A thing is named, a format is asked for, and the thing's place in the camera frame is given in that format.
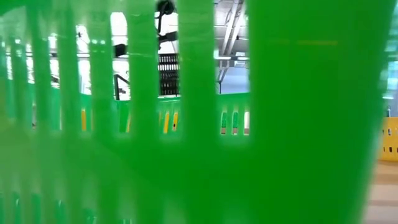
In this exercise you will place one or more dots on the black plastic basket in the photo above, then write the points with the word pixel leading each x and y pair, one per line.
pixel 168 74

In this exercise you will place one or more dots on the green plastic basket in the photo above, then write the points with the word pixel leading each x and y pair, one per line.
pixel 311 124

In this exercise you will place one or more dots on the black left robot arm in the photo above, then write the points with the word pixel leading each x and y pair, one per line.
pixel 120 50

